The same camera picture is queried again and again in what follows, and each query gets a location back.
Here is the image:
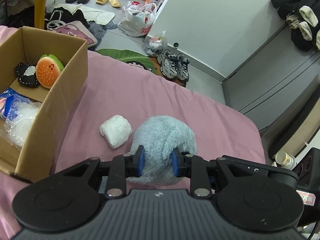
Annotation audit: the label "grey plush elephant toy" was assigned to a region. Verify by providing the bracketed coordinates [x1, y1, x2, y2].
[128, 115, 197, 186]

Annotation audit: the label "green cartoon leaf rug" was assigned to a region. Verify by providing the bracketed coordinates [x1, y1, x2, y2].
[97, 49, 187, 87]

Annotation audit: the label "right grey sneaker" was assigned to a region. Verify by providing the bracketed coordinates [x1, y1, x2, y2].
[174, 53, 190, 82]

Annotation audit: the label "white floor mat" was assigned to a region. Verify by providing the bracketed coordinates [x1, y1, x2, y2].
[54, 4, 115, 25]

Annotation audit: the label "grey fuzzy cloth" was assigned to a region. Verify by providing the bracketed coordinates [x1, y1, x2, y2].
[88, 21, 118, 51]

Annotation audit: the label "right yellow slipper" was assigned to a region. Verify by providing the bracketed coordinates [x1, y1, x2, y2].
[108, 0, 121, 8]

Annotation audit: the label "blue tissue pack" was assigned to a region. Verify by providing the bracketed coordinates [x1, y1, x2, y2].
[0, 87, 22, 121]

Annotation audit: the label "round yellow-legged table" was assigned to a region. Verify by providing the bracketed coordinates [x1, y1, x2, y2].
[34, 0, 46, 29]

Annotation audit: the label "left grey sneaker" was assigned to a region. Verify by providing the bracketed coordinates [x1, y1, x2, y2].
[157, 49, 178, 80]

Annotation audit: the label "white red shopping bag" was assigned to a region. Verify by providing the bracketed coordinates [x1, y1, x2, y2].
[118, 1, 157, 37]

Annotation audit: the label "white cloth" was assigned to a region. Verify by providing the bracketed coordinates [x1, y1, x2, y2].
[99, 115, 133, 149]

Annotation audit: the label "black clothes pile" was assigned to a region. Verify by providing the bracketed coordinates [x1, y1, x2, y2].
[44, 7, 89, 30]

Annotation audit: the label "hanging black white clothes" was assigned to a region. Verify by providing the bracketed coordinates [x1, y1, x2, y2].
[271, 0, 319, 52]

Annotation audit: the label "small clear plastic bag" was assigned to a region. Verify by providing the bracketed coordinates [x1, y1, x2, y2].
[143, 31, 168, 57]

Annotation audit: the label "grey sneaker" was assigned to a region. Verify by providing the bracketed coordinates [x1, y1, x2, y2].
[174, 53, 190, 82]
[157, 49, 178, 80]

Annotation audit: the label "pink bear laptop bag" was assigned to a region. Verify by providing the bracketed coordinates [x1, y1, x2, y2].
[51, 21, 98, 48]

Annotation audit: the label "left yellow slipper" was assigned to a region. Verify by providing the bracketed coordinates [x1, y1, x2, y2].
[96, 0, 108, 5]

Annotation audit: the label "yellow slipper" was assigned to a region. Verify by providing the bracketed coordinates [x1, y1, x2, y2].
[108, 0, 121, 8]
[96, 0, 108, 5]

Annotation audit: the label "white yellow cup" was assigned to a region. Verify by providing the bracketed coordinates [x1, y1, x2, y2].
[275, 150, 297, 170]

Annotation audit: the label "pink bed sheet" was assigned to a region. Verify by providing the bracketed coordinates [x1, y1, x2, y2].
[1, 50, 265, 239]

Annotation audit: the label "brown cardboard box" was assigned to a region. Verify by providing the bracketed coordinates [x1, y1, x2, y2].
[1, 26, 88, 182]

